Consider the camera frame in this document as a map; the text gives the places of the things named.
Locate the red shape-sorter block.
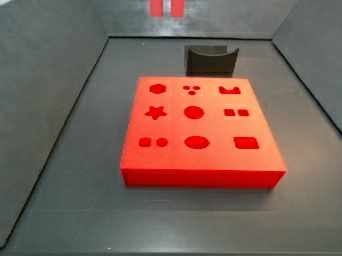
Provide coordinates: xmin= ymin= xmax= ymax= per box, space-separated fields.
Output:
xmin=121 ymin=77 xmax=288 ymax=189

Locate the black curved holder stand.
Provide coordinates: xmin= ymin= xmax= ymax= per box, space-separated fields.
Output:
xmin=185 ymin=45 xmax=239 ymax=77

